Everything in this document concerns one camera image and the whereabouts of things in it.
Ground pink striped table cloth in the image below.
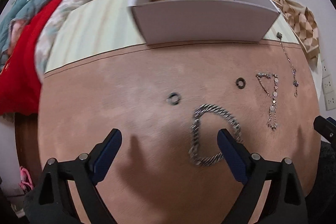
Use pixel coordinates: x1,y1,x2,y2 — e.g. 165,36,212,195
37,0,322,224

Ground silver chain bracelet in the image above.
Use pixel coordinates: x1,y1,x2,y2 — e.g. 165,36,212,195
188,103,244,167

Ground pink slipper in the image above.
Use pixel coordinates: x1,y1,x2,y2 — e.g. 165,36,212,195
19,166,34,192

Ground white wall socket strip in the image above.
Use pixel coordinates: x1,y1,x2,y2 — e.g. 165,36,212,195
321,60,336,111

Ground thin pendant necklace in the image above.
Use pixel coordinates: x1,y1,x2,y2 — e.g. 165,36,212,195
276,32,300,97

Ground red bed blanket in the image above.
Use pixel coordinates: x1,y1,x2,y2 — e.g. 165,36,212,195
1,0,62,115

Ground black ring left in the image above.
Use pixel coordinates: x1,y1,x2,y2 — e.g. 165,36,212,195
166,92,182,106

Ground white cardboard box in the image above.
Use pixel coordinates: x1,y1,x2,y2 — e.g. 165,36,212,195
129,0,280,44

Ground beige geometric patterned scarf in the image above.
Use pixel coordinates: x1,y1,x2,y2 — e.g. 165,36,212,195
272,0,320,60

